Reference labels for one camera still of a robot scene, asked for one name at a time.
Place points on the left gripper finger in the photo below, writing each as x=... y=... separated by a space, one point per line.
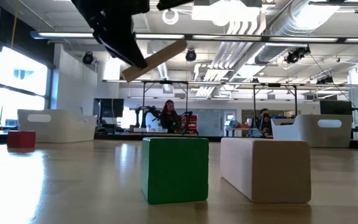
x=120 y=46

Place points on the white plastic bin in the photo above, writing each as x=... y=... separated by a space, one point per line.
x=56 y=127
x=312 y=135

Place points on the long wooden plank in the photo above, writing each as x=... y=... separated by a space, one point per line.
x=163 y=54

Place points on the wooden rectangular block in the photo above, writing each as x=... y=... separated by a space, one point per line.
x=266 y=169

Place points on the green cube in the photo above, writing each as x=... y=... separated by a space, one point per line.
x=175 y=170

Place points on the silver ventilation duct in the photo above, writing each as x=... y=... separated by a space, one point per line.
x=291 y=28

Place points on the black aluminium table frame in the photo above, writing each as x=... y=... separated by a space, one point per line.
x=129 y=136

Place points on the person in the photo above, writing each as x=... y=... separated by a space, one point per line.
x=264 y=121
x=169 y=119

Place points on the black monitor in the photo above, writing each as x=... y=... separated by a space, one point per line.
x=335 y=107
x=110 y=108

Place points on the small red cube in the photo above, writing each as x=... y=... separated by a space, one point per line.
x=21 y=139

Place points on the black station frame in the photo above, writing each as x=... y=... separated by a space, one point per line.
x=166 y=82
x=273 y=85

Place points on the black ceiling camera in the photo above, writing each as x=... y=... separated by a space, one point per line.
x=190 y=55
x=88 y=58
x=297 y=54

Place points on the red toolbox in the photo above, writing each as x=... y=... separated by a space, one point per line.
x=192 y=123

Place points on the black beam with light strips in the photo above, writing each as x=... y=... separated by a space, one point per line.
x=265 y=38

